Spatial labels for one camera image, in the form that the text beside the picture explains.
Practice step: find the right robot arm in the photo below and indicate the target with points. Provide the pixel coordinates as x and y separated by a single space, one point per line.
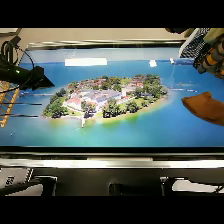
196 186

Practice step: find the black white checked garment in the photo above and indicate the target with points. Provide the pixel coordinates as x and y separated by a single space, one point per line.
193 45

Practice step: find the yellow black patterned garment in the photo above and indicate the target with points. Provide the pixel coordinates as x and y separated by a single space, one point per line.
211 60

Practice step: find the silver frame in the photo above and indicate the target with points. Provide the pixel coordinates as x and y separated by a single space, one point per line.
110 163

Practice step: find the yellow rack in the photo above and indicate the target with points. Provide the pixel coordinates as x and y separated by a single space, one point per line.
8 100

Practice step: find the tan garment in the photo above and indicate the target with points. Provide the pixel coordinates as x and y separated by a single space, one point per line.
206 106

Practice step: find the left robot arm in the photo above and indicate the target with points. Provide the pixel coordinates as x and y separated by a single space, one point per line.
26 78

